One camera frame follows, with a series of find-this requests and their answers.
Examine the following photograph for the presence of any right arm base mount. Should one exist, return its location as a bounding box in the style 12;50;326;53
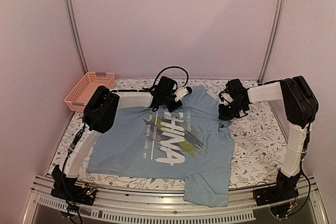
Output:
253;180;311;220

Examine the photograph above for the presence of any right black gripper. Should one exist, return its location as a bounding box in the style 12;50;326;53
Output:
219;100;248;120

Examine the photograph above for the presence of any pink plastic basket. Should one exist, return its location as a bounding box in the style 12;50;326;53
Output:
64;72;115;113

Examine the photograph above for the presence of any light blue printed t-shirt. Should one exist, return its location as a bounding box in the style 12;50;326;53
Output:
87;86;234;207

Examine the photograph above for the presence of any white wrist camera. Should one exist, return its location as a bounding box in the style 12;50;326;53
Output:
218;89;232;105
174;86;192;102

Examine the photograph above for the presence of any aluminium front rail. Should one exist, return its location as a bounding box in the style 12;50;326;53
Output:
22;174;329;224

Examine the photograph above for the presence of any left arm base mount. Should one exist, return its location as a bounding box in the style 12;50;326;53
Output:
51;165;97;206

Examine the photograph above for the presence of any floral patterned tablecloth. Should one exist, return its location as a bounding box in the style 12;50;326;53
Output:
46;79;287;191

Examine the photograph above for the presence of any left aluminium frame post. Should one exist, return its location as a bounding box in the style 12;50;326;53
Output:
64;0;88;74

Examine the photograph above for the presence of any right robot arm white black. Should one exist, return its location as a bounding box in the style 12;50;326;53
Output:
218;76;319;180

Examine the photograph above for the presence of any right aluminium frame post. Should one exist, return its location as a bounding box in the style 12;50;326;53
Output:
257;0;285;83

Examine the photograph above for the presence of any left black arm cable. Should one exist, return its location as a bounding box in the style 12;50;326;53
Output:
153;66;190;88

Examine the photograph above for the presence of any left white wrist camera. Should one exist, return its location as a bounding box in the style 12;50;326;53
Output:
174;86;192;102

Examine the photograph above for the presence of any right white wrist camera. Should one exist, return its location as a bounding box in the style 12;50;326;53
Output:
218;89;232;105

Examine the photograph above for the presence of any aluminium frame post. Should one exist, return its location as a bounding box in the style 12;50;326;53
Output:
257;0;285;83
64;0;88;74

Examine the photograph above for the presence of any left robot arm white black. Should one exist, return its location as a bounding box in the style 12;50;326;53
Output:
52;76;192;200

